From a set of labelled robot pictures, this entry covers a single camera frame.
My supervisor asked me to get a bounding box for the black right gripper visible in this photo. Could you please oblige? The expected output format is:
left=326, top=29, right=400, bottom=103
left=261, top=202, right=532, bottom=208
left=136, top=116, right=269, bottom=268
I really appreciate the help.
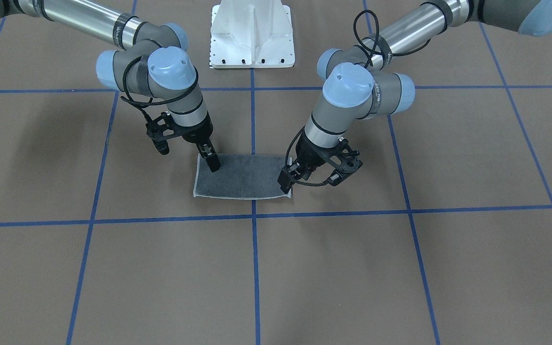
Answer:
left=181, top=120, right=221, bottom=173

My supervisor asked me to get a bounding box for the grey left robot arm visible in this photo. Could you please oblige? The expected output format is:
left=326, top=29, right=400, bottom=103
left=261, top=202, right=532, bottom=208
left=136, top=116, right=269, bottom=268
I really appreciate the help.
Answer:
left=277, top=0, right=552, bottom=194

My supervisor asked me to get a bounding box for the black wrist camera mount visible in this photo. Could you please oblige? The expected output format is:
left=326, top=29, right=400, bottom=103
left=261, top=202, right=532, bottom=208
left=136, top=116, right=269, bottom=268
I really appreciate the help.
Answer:
left=319, top=137, right=362, bottom=186
left=145, top=112, right=173, bottom=155

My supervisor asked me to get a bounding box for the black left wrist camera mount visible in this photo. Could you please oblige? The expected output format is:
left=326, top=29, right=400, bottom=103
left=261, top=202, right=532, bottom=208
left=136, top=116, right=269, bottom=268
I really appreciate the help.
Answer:
left=319, top=137, right=362, bottom=186

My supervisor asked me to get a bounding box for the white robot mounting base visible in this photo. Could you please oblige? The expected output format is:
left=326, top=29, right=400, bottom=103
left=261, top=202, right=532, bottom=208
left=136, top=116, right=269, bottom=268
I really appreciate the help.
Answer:
left=209, top=0, right=296, bottom=69

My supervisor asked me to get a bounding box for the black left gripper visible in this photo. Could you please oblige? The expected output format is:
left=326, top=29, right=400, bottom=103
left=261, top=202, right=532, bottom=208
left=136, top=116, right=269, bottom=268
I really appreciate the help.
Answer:
left=277, top=136, right=327, bottom=194

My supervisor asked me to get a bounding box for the black braided cable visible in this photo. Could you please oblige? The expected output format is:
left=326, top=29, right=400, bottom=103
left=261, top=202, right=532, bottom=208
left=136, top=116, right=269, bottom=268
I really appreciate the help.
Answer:
left=120, top=46, right=199, bottom=125
left=285, top=10, right=432, bottom=187

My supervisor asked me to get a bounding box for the pink and grey towel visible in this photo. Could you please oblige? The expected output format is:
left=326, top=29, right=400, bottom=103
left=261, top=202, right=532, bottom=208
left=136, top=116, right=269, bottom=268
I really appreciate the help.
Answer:
left=193, top=154, right=292, bottom=199

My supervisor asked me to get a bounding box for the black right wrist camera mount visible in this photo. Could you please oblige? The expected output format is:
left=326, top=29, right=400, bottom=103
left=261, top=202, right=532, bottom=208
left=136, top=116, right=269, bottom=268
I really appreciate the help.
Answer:
left=145, top=112, right=173, bottom=155

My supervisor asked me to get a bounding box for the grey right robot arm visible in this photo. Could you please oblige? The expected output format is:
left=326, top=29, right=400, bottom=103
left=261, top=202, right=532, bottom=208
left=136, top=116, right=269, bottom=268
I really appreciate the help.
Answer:
left=0, top=0, right=220, bottom=172

